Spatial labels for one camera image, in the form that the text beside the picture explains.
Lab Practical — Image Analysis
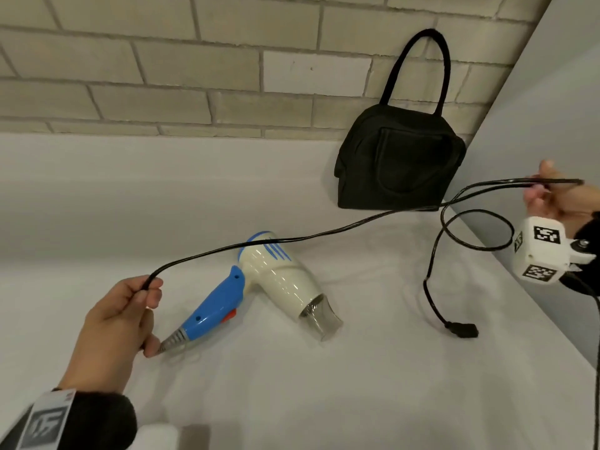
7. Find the person's left forearm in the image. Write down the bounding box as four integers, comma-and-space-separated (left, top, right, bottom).
0, 391, 138, 450

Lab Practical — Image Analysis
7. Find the black power cord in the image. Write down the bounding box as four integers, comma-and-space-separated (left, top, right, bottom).
142, 178, 585, 340

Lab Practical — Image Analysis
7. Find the person's left hand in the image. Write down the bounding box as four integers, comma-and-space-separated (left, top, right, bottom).
59, 275, 164, 395

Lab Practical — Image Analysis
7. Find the white marker cube wrist tracker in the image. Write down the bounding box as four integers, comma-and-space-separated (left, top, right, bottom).
511, 216, 597, 287

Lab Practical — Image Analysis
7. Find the white and blue hair dryer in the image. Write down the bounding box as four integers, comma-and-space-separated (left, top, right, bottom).
157, 231, 344, 357

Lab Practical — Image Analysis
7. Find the person's right hand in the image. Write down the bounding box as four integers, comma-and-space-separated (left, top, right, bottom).
523, 159, 600, 231

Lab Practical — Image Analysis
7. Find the grey marker wrist tracker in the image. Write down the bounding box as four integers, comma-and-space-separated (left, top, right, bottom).
0, 389, 77, 450

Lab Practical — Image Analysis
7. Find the black handbag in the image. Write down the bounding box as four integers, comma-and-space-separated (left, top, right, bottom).
334, 29, 468, 212

